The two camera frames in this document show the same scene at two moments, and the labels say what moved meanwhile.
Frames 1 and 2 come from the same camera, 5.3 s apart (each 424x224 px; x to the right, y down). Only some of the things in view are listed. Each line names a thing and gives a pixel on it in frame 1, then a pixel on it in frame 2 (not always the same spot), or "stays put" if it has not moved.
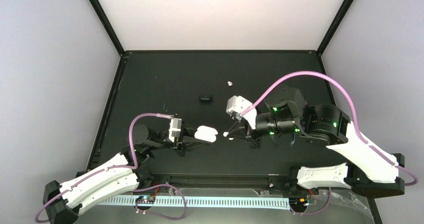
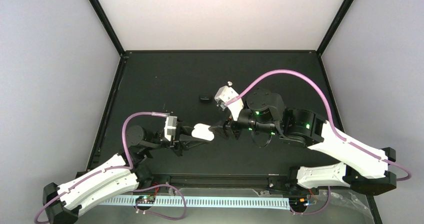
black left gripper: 187,136 stays put
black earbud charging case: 205,98 stays put
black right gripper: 254,140 -> 227,125
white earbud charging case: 206,133 stays put
